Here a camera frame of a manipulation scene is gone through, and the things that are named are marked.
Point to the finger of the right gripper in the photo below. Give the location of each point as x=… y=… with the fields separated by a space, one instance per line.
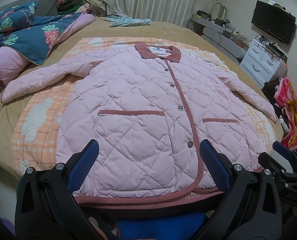
x=282 y=150

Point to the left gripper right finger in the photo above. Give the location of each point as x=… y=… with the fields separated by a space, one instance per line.
x=251 y=206

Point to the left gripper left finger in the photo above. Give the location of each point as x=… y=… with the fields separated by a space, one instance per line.
x=46 y=207

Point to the pink quilted jacket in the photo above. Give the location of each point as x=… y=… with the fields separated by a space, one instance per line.
x=149 y=108

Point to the pile of clothes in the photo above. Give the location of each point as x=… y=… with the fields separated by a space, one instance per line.
x=94 y=7

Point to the pink cartoon blanket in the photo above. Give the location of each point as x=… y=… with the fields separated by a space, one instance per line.
x=286 y=98

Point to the orange plaid fleece blanket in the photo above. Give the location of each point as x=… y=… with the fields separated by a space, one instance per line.
x=34 y=138

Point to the white drawer cabinet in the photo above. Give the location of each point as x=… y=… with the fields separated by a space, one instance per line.
x=261 y=65

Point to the grey vanity desk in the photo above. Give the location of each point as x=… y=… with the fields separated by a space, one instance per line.
x=213 y=34

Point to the black flat tv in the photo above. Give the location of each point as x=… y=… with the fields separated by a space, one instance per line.
x=274 y=21

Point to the blue floral quilt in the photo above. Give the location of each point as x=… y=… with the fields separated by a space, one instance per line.
x=33 y=44

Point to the blue floral pillow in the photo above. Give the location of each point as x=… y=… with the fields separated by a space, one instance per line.
x=17 y=17

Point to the light blue garment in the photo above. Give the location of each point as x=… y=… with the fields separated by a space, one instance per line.
x=126 y=21

